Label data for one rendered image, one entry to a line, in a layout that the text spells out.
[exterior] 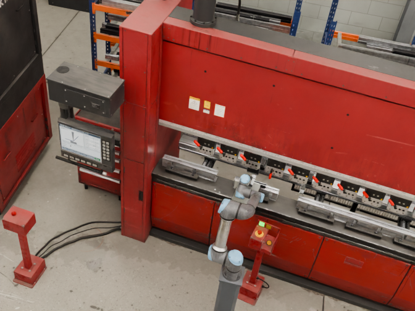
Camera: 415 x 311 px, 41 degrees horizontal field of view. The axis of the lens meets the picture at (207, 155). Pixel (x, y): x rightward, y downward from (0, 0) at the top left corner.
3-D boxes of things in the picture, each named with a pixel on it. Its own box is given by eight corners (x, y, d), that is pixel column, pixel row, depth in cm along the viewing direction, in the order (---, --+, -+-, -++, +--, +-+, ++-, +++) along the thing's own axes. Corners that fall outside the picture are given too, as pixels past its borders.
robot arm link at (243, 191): (247, 200, 426) (252, 187, 427) (233, 195, 428) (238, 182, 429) (248, 201, 434) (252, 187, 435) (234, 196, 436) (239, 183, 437)
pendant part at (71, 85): (55, 164, 444) (44, 77, 387) (70, 145, 462) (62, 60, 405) (111, 183, 435) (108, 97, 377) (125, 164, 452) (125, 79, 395)
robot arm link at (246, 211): (254, 211, 385) (266, 190, 430) (239, 207, 387) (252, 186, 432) (250, 226, 388) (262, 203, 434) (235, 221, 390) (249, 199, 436)
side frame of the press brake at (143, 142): (120, 235, 536) (118, 25, 381) (155, 178, 597) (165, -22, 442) (144, 243, 532) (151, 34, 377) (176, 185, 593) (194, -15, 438)
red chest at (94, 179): (78, 191, 573) (71, 116, 505) (100, 161, 609) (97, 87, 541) (122, 206, 564) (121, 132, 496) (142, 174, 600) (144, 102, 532)
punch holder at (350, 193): (336, 194, 440) (341, 180, 429) (338, 187, 446) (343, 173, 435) (354, 200, 438) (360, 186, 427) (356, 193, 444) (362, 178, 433)
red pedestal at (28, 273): (12, 281, 487) (-3, 220, 431) (28, 260, 505) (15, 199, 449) (32, 289, 483) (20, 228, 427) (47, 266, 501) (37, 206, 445)
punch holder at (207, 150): (196, 151, 461) (197, 136, 450) (199, 145, 467) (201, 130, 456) (212, 157, 459) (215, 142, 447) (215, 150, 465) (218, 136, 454)
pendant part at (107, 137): (60, 156, 432) (57, 121, 408) (68, 147, 440) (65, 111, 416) (112, 173, 423) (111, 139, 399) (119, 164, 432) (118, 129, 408)
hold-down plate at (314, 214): (297, 213, 462) (298, 211, 460) (299, 208, 466) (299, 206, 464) (332, 224, 457) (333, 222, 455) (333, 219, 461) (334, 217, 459)
